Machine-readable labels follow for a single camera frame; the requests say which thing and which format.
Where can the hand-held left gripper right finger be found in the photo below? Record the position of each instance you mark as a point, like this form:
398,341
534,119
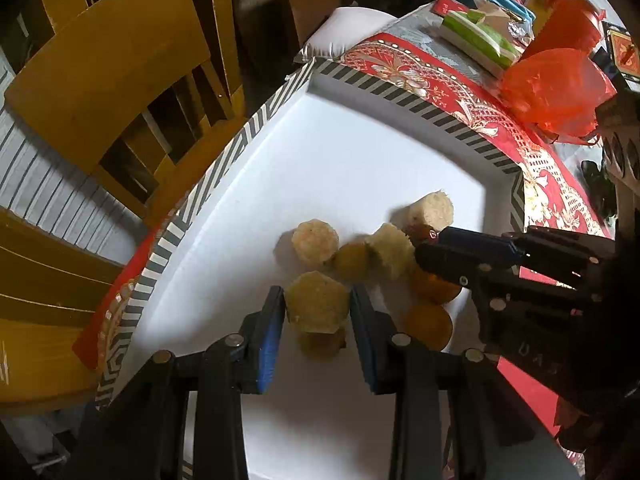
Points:
365,345

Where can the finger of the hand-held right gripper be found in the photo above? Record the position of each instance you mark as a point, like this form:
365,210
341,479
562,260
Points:
490,250
445,265

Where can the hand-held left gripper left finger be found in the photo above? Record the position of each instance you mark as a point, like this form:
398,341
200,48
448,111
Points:
267,345

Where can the mandarin orange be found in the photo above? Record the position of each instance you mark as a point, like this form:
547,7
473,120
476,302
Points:
435,292
430,327

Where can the small brown pastry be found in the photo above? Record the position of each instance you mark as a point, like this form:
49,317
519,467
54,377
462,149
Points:
322,345

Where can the pale cake piece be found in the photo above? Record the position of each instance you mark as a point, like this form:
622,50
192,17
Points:
392,252
431,210

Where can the pale cake piece top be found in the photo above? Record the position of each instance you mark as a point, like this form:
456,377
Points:
431,210

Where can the white box with striped rim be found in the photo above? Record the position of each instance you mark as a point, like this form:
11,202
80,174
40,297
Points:
350,160

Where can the small golden pastry ball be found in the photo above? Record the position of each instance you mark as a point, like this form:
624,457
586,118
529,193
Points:
352,261

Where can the red floral table runner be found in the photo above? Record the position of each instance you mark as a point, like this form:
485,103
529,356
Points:
450,90

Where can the green white package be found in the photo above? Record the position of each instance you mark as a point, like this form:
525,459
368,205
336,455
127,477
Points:
480,37

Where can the yellow wooden chair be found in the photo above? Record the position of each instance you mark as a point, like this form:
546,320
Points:
110,60
45,300

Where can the grey patterned tablecloth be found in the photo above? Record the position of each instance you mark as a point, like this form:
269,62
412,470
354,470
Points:
430,30

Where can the orange red plastic bag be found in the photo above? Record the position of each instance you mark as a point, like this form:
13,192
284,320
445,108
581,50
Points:
570,25

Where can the red gold box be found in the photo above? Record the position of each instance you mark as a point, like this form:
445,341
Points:
622,50

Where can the red packet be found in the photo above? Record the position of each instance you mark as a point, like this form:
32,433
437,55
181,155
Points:
450,7

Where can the white cushion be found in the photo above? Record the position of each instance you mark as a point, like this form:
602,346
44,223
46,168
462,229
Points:
350,30

